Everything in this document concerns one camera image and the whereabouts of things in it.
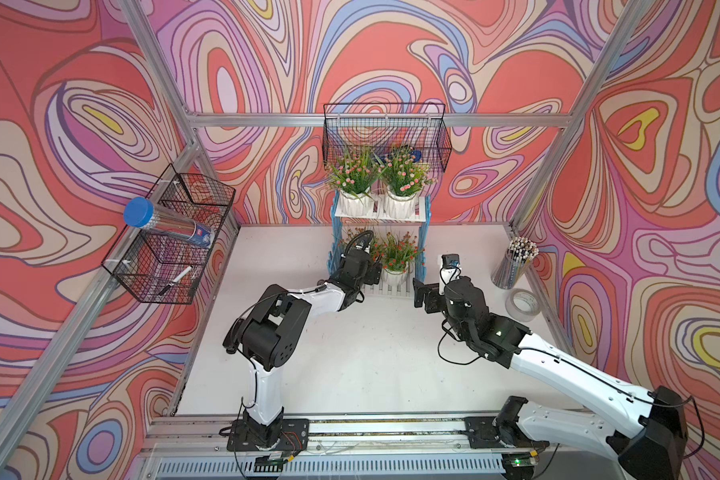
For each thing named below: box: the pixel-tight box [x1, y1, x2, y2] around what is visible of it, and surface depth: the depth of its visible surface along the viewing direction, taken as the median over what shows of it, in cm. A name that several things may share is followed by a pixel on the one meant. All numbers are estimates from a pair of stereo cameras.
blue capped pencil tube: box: [124, 197, 215, 248], surface depth 66 cm
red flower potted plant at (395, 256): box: [370, 231, 426, 286], surface depth 93 cm
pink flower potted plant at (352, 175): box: [324, 146, 385, 217], surface depth 78 cm
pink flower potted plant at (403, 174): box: [376, 146, 437, 218], surface depth 78 cm
